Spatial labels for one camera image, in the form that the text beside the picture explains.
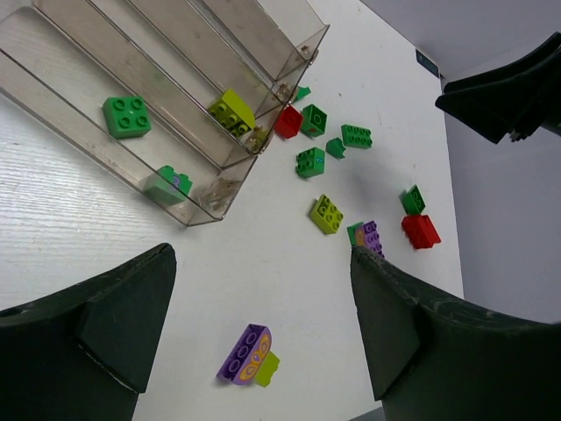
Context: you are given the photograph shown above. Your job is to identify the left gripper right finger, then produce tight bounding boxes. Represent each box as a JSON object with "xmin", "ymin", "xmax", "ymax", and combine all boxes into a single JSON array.
[{"xmin": 351, "ymin": 246, "xmax": 560, "ymax": 420}]

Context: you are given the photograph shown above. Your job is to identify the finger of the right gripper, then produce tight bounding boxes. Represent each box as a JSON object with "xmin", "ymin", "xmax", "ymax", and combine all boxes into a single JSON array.
[
  {"xmin": 436, "ymin": 72, "xmax": 533, "ymax": 144},
  {"xmin": 442, "ymin": 32, "xmax": 560, "ymax": 140}
]

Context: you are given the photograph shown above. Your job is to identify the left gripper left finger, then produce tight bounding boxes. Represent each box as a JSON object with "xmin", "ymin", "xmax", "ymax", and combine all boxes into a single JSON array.
[{"xmin": 1, "ymin": 244, "xmax": 176, "ymax": 420}]

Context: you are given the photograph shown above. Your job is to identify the green long lego brick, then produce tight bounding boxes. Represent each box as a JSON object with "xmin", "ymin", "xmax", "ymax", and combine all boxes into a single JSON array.
[{"xmin": 341, "ymin": 125, "xmax": 373, "ymax": 149}]

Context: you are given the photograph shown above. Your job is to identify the green square lego upside-down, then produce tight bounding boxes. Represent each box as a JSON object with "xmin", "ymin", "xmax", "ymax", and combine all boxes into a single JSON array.
[{"xmin": 301, "ymin": 104, "xmax": 328, "ymax": 139}]

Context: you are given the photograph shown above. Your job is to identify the green lego with number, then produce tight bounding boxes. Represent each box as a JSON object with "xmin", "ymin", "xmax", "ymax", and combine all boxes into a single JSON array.
[{"xmin": 295, "ymin": 147, "xmax": 325, "ymax": 179}]

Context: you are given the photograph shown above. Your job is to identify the green slope lego small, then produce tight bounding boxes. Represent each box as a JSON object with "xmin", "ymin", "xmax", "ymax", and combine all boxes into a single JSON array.
[{"xmin": 290, "ymin": 86, "xmax": 311, "ymax": 103}]

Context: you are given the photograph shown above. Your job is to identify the red square lego brick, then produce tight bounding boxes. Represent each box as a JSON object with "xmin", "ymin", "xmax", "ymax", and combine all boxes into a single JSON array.
[{"xmin": 274, "ymin": 105, "xmax": 303, "ymax": 139}]

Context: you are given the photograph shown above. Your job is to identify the green square lego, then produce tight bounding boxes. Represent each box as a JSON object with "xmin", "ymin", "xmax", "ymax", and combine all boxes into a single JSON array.
[{"xmin": 102, "ymin": 96, "xmax": 152, "ymax": 139}]

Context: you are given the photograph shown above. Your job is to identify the green and lime lego stack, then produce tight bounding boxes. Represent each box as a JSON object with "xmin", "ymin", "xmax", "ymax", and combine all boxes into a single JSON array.
[{"xmin": 208, "ymin": 89, "xmax": 255, "ymax": 139}]

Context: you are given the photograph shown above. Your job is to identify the blue label right corner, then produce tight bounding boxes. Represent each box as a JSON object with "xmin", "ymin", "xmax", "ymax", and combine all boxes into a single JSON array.
[{"xmin": 415, "ymin": 49, "xmax": 441, "ymax": 79}]

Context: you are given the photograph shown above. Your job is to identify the green lego brick right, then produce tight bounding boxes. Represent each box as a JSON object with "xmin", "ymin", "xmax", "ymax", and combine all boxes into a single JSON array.
[{"xmin": 399, "ymin": 184, "xmax": 426, "ymax": 216}]

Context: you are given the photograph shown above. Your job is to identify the red large lego brick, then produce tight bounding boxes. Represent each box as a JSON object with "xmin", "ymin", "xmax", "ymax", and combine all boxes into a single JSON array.
[{"xmin": 401, "ymin": 215, "xmax": 441, "ymax": 250}]

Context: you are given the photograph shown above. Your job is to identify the purple and lime lego stack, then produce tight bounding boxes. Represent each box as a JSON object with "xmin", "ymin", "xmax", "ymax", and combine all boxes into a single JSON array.
[{"xmin": 217, "ymin": 324, "xmax": 280, "ymax": 388}]

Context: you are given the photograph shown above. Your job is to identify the green curved lego piece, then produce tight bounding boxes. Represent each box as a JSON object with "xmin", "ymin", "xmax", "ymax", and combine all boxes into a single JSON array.
[{"xmin": 325, "ymin": 138, "xmax": 346, "ymax": 160}]

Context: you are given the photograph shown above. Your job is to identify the lime square lego brick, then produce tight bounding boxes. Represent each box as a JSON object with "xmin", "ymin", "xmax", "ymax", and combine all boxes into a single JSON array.
[{"xmin": 309, "ymin": 194, "xmax": 344, "ymax": 235}]

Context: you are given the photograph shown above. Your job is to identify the clear container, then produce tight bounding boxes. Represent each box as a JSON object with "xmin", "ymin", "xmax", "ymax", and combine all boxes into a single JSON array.
[
  {"xmin": 1, "ymin": 1, "xmax": 256, "ymax": 226},
  {"xmin": 31, "ymin": 1, "xmax": 259, "ymax": 168},
  {"xmin": 192, "ymin": 0, "xmax": 330, "ymax": 82},
  {"xmin": 97, "ymin": 0, "xmax": 299, "ymax": 117}
]

